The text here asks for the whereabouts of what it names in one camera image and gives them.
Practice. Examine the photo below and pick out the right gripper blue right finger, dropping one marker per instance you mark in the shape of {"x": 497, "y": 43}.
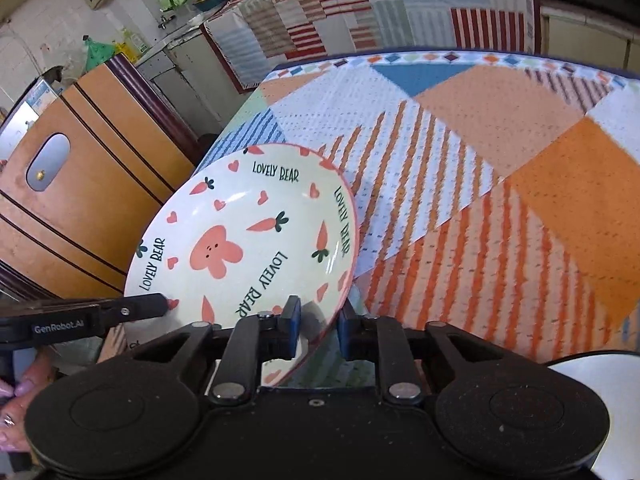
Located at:
{"x": 354, "y": 333}

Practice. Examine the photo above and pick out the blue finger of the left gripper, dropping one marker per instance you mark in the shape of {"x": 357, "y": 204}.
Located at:
{"x": 139, "y": 308}

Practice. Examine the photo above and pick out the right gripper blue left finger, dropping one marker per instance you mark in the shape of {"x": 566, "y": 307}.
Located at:
{"x": 287, "y": 329}

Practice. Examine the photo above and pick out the pink bunny carrot plate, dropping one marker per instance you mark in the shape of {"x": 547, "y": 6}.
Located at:
{"x": 243, "y": 235}

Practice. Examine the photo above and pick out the white sun plate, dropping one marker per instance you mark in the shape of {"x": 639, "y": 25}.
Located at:
{"x": 614, "y": 376}

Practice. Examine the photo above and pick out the left hand pink nails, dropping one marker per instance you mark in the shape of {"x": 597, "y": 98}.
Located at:
{"x": 36, "y": 377}

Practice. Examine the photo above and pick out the wooden chair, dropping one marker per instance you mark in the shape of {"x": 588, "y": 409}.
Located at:
{"x": 84, "y": 182}

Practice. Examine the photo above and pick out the colourful patchwork tablecloth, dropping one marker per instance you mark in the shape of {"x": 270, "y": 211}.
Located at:
{"x": 496, "y": 192}

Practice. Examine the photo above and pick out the silver refrigerator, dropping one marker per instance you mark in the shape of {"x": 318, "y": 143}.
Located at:
{"x": 24, "y": 114}

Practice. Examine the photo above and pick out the striped patchwork counter cloth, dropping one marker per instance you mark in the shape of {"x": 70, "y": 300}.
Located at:
{"x": 252, "y": 37}

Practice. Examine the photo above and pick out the cream lower cabinet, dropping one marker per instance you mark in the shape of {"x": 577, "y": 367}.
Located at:
{"x": 588, "y": 37}

